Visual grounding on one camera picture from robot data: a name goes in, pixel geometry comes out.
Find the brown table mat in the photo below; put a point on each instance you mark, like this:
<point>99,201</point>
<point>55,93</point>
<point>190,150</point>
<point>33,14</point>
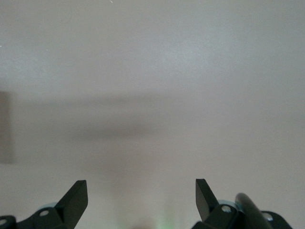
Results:
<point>152,71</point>

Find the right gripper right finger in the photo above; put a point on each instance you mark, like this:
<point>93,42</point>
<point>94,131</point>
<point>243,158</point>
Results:
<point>214,214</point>

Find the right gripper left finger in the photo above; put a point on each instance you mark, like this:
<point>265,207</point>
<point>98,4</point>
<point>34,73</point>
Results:
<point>66,212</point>

